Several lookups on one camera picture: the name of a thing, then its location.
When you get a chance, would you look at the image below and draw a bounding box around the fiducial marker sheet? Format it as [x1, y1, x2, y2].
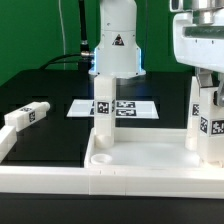
[67, 99, 159, 119]

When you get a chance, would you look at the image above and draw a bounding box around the white desk top tray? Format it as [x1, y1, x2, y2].
[84, 127, 224, 169]

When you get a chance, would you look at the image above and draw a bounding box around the black cable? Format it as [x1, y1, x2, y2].
[39, 0, 96, 70]

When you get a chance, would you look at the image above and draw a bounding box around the white U-shaped fence frame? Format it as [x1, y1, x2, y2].
[0, 125, 224, 200]

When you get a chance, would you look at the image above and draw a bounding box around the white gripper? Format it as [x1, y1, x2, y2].
[173, 9, 224, 107]

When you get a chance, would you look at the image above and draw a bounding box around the white cable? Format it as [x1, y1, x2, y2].
[58, 0, 68, 70]

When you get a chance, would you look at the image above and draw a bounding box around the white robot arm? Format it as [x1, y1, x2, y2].
[89, 0, 224, 107]

